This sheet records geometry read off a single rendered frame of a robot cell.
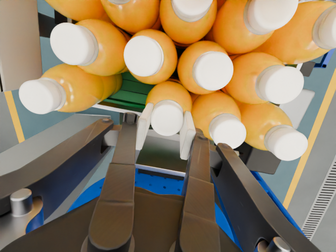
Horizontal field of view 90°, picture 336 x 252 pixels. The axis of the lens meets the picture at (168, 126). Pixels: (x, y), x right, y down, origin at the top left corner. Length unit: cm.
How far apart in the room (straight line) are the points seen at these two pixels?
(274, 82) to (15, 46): 34
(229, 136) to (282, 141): 6
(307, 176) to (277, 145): 180
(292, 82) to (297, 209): 208
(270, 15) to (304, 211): 220
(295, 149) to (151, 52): 20
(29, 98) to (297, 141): 31
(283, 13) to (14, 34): 33
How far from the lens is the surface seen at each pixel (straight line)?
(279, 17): 21
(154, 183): 39
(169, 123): 20
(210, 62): 19
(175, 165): 33
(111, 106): 36
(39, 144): 111
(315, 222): 249
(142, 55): 19
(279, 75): 21
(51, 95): 23
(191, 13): 19
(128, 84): 42
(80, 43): 21
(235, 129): 21
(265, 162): 41
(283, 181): 195
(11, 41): 34
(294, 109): 56
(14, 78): 34
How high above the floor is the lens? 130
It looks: 69 degrees down
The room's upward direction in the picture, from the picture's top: 174 degrees counter-clockwise
